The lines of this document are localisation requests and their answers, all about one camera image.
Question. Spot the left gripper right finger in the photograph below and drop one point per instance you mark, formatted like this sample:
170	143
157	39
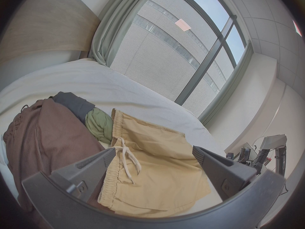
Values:
224	173

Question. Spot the tan shorts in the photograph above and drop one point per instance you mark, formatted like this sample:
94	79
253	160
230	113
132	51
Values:
162	170

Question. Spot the black garment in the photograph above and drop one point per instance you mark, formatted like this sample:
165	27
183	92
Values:
71	104

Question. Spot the bed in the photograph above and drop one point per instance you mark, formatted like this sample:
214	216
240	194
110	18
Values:
119	87

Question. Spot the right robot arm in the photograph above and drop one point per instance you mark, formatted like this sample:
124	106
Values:
274	141

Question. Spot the ceiling light panel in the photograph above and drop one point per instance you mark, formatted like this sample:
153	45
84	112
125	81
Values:
297	28

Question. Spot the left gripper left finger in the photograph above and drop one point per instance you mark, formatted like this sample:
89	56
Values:
83	173

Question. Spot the brown garment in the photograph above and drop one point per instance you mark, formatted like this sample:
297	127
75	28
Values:
47	142

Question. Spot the grey-green curtain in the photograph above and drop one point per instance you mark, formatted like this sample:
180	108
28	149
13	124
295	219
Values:
112	32

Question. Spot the green garment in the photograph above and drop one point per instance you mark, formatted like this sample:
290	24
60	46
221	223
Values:
99	125

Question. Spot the window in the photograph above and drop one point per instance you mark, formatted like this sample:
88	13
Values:
166	56

